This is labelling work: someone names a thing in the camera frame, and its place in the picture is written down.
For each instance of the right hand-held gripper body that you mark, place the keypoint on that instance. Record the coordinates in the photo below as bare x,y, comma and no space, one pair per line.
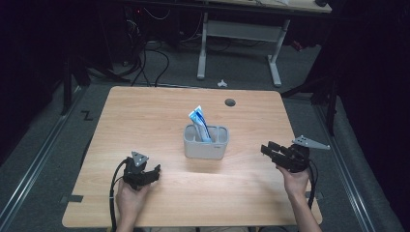
296,156

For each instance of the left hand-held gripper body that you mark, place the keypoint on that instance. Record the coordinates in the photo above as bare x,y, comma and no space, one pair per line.
137,172

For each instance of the grey plastic holder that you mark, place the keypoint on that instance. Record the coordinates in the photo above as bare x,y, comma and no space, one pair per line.
206,150

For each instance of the blue white toothpaste tube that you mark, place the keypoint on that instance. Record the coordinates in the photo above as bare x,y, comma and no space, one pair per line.
199,122

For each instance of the person's right hand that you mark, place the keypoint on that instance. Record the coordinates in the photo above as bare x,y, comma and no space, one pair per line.
296,183

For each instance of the person's left hand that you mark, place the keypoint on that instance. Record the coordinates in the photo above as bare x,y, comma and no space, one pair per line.
130,199

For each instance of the black metal stand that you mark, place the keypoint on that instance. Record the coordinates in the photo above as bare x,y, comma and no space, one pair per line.
67,87
325,96

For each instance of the black tape strip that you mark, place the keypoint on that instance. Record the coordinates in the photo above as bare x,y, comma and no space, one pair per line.
74,198

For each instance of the small white floor object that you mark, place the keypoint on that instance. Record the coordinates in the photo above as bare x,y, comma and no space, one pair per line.
222,83

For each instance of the white-framed desk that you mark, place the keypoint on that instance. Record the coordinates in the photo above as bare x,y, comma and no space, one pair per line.
241,32

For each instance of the metal floor rail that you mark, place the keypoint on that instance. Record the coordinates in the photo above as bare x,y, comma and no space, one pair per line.
345,167
38,154

